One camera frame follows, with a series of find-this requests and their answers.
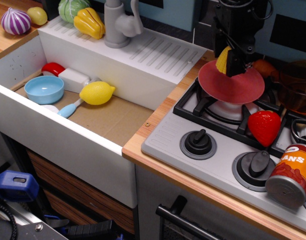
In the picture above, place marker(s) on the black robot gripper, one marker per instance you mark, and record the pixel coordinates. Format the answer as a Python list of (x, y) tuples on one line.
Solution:
[(235, 24)]

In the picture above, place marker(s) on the yellow toy corn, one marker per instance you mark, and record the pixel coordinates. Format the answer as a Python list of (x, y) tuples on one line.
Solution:
[(221, 63)]

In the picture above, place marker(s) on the pink plastic plate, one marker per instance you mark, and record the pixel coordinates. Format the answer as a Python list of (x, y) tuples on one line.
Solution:
[(239, 89)]

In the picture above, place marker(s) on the orange toy fruit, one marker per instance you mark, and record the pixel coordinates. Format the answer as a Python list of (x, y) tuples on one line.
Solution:
[(263, 67)]

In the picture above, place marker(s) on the orange transparent toy pot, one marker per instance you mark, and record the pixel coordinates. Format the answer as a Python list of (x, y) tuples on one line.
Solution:
[(291, 79)]

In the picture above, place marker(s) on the red toy strawberry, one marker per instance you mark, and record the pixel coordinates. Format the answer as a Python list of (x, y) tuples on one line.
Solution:
[(264, 126)]

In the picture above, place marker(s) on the black burner grate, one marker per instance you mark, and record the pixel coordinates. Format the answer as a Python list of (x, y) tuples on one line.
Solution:
[(231, 120)]

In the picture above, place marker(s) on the white toy sink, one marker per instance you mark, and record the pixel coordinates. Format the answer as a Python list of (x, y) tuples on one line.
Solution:
[(128, 83)]

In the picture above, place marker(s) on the grey toy stove top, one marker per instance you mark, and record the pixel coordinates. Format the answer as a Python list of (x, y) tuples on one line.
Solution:
[(163, 143)]

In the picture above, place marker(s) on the black left stove knob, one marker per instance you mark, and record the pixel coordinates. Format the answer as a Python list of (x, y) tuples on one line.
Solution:
[(198, 145)]

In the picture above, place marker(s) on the black stove knob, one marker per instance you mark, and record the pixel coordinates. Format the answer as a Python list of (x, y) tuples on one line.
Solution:
[(252, 170), (198, 145)]

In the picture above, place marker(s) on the grey toy faucet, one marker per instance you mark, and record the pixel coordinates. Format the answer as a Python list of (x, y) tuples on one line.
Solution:
[(120, 27)]

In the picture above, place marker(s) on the black right stove knob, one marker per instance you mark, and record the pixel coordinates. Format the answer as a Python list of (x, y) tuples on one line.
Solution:
[(252, 170)]

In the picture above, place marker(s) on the brown cardboard sheet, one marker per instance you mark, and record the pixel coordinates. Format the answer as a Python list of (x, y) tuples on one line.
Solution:
[(109, 125)]

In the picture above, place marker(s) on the yellow toy lemon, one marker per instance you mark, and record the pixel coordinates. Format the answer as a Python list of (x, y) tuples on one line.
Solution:
[(97, 93)]

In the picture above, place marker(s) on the orange toy beans can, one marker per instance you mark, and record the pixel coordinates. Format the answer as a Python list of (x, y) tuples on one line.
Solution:
[(287, 182)]

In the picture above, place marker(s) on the yellow toy bell pepper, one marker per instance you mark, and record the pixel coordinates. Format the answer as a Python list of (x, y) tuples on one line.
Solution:
[(88, 22)]

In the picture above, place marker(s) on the white toy bottle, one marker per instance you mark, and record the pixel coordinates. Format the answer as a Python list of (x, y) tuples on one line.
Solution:
[(75, 81)]

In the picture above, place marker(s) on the green toy cabbage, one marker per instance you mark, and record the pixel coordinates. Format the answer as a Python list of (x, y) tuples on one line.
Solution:
[(68, 9)]

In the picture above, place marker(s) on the light blue toy spoon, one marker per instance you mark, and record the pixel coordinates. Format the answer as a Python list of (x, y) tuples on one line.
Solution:
[(68, 110)]

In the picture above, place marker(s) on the red white toy mushroom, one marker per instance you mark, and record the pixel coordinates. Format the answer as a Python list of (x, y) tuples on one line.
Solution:
[(53, 69)]

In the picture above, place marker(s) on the light blue toy bowl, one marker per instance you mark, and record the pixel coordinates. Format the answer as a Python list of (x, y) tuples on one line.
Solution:
[(45, 90)]

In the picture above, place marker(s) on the yellow-green toy potato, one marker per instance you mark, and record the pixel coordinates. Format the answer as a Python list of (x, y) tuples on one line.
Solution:
[(38, 15)]

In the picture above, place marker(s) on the purple striped toy onion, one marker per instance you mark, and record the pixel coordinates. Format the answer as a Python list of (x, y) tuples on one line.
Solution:
[(15, 22)]

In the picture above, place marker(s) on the blue plastic clamp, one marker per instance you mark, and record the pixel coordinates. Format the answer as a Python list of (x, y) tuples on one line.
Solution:
[(18, 186)]

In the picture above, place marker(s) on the black oven door handle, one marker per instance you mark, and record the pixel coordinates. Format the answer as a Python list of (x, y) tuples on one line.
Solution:
[(171, 220)]

